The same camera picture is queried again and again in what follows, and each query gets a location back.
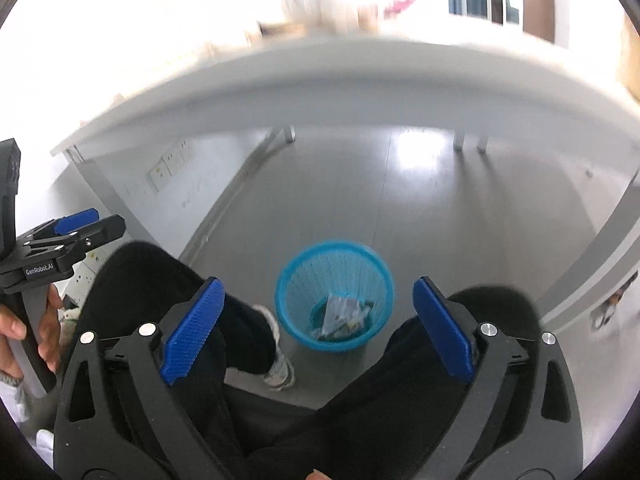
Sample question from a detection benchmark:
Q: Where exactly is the white left sneaker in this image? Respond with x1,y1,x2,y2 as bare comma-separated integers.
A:
252,305,297,391

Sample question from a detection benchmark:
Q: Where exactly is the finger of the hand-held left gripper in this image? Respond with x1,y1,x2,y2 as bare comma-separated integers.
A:
20,208,100,242
25,214,126,271

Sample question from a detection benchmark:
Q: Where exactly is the blue plastic mesh basket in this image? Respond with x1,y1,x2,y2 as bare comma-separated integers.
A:
275,241,396,353

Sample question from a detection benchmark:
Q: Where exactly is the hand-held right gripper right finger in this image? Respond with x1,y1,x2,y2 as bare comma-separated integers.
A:
412,276,586,480

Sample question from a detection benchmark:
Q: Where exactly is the person's left hand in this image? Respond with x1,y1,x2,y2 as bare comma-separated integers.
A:
0,285,63,376

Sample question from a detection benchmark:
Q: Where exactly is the white table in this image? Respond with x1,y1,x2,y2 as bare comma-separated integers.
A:
50,25,640,243
537,167,640,331

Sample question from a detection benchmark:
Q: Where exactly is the person's right leg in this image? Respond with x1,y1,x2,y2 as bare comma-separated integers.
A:
240,285,543,480

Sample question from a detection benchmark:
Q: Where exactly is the person's left forearm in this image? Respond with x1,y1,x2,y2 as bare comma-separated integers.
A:
0,372,56,468

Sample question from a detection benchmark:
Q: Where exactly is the clear plastic wrapper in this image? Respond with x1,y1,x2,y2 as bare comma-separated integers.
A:
312,294,378,341

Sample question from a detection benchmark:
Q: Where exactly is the white wall socket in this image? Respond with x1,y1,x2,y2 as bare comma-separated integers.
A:
146,157,174,194
169,139,194,169

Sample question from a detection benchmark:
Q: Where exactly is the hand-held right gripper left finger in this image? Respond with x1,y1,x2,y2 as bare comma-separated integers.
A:
52,276,251,480

